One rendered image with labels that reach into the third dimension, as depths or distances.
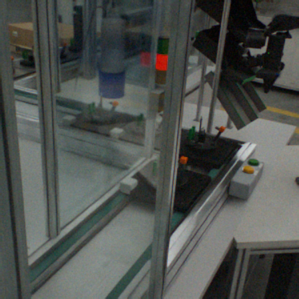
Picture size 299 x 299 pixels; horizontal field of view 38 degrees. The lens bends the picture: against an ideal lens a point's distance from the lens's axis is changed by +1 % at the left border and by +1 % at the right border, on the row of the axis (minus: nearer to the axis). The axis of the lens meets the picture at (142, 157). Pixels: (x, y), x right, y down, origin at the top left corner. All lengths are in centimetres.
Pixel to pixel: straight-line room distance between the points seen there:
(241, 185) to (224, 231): 19
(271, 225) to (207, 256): 30
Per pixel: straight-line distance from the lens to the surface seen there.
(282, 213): 162
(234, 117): 189
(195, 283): 125
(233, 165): 166
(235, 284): 157
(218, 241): 141
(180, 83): 76
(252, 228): 150
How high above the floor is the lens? 170
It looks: 27 degrees down
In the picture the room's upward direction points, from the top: 4 degrees clockwise
